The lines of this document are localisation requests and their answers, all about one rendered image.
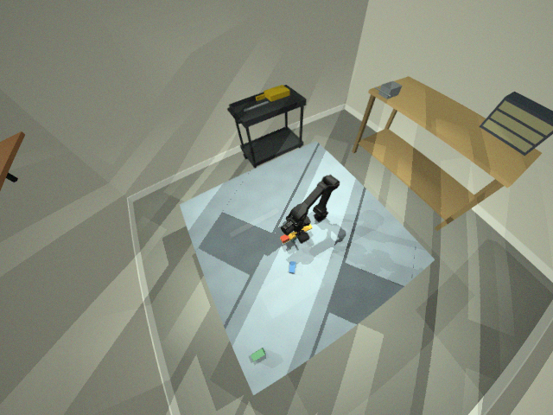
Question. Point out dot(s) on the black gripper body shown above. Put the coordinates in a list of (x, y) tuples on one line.
[(303, 237)]

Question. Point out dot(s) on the yellow bar with red block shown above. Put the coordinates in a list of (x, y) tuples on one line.
[(291, 236)]

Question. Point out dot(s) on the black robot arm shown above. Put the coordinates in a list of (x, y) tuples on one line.
[(299, 212)]

